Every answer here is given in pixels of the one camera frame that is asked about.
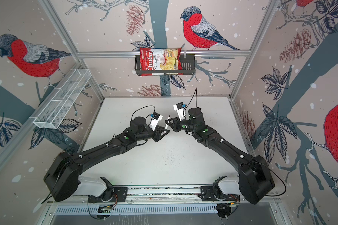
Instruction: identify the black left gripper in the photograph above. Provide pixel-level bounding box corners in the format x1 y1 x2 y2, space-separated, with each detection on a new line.
136 125 170 142

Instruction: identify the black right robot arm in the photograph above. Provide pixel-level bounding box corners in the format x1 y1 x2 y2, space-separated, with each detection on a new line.
165 107 275 204

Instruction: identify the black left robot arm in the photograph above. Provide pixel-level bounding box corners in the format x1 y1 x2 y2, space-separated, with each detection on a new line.
43 117 170 202

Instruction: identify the red cassava chips bag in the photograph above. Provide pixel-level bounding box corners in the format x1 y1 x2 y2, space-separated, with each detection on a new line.
140 47 183 72

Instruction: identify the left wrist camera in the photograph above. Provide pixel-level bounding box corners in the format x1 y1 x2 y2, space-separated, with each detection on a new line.
149 112 163 131

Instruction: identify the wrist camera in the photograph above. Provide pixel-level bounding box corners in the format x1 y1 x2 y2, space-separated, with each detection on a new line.
173 102 186 121
149 112 163 131

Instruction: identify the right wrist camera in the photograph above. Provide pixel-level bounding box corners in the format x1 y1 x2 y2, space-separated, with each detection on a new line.
173 102 186 121

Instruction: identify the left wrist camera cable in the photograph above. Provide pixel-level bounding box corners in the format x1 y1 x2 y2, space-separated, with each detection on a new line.
131 105 156 121

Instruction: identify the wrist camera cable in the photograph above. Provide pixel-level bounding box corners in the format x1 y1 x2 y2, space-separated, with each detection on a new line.
184 88 198 110
131 105 156 121

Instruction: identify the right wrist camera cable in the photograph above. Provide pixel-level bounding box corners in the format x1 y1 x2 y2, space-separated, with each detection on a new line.
184 88 198 110

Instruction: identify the black wall basket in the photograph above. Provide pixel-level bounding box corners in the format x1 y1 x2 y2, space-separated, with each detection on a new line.
134 54 196 76

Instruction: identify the aluminium mounting rail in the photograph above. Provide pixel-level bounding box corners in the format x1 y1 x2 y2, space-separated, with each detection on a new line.
45 184 282 206

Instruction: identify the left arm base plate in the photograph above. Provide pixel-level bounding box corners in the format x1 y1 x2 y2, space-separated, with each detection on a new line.
88 187 128 203

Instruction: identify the white perforated cable duct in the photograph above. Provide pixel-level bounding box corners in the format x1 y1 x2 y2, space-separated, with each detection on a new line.
54 203 218 216

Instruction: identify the white wire mesh shelf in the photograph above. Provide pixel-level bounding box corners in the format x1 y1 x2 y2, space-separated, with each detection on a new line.
33 68 92 129

